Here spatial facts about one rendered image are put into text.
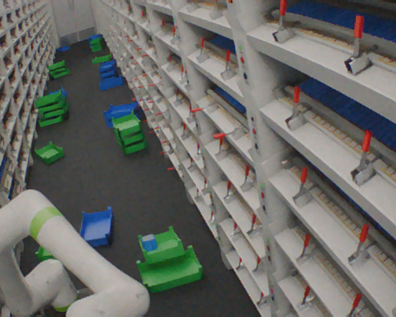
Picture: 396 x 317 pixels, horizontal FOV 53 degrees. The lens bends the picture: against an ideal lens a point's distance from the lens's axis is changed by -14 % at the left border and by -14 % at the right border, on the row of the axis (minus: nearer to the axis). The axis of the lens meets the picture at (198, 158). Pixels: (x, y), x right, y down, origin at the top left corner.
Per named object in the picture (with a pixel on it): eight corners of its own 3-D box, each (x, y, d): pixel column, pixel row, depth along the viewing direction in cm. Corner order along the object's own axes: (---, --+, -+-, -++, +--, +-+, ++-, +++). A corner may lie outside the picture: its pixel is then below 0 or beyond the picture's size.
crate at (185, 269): (148, 295, 211) (143, 284, 207) (140, 272, 229) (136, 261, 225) (205, 278, 216) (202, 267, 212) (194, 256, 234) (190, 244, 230)
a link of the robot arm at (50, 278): (42, 306, 155) (21, 272, 146) (69, 286, 164) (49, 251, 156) (58, 320, 146) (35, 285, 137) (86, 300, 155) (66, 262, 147)
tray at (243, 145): (260, 176, 128) (247, 149, 123) (200, 111, 181) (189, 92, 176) (315, 138, 128) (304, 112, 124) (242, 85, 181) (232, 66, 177)
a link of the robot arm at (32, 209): (11, 224, 125) (1, 196, 117) (40, 204, 132) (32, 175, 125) (41, 257, 116) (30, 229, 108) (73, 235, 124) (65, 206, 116)
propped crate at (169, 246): (142, 248, 248) (137, 235, 246) (176, 238, 251) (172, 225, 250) (147, 265, 218) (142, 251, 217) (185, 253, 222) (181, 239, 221)
